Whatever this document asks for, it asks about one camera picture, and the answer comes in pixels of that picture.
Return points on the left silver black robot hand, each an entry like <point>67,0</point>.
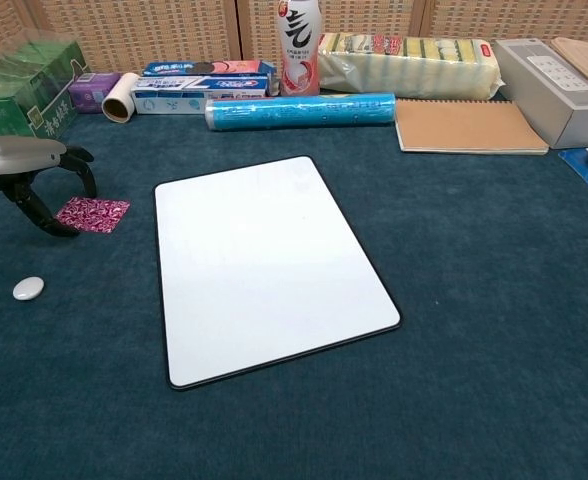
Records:
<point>19,152</point>

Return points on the magenta patterned square card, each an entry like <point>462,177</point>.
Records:
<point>96,215</point>

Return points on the green tea bag box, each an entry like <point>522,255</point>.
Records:
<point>21,100</point>

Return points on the small purple box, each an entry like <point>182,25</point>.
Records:
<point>91,92</point>

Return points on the white paper roll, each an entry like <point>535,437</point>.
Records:
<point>119,102</point>

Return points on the small white round pebble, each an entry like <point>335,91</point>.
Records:
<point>28,289</point>

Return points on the woven wooden folding screen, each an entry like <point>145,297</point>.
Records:
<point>149,30</point>

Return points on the white blue toothpaste box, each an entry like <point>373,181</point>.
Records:
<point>194,95</point>

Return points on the blue pink cookie box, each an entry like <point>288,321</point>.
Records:
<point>209,67</point>

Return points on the white rectangular board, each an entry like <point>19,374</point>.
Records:
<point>269,270</point>

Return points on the blue plastic wrap roll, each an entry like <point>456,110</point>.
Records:
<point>299,112</point>

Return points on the white pink drink bottle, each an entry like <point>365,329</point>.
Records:
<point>299,55</point>

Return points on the yellow green sponge pack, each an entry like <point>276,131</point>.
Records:
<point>409,67</point>

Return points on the brown spiral notebook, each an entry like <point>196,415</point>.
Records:
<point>464,127</point>

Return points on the teal table cloth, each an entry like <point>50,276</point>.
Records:
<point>474,300</point>

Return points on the grey power strip box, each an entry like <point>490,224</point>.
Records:
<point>554,95</point>

